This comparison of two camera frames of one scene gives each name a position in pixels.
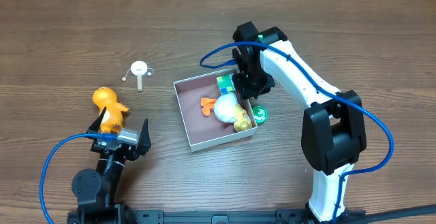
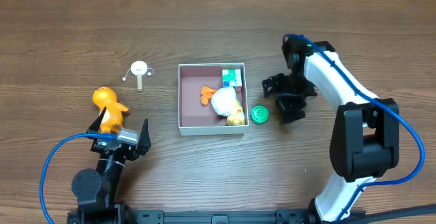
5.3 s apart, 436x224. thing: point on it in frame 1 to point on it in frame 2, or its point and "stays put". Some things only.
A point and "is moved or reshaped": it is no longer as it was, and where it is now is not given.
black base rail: x=244 y=216 stays put
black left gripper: x=111 y=148 stays put
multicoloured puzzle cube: x=226 y=84 is moved or reshaped
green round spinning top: x=260 y=114 stays put
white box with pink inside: x=205 y=131 is moved or reshaped
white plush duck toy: x=227 y=109 is moved or reshaped
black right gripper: x=251 y=90 to x=284 y=98
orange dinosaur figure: x=112 y=120 stays put
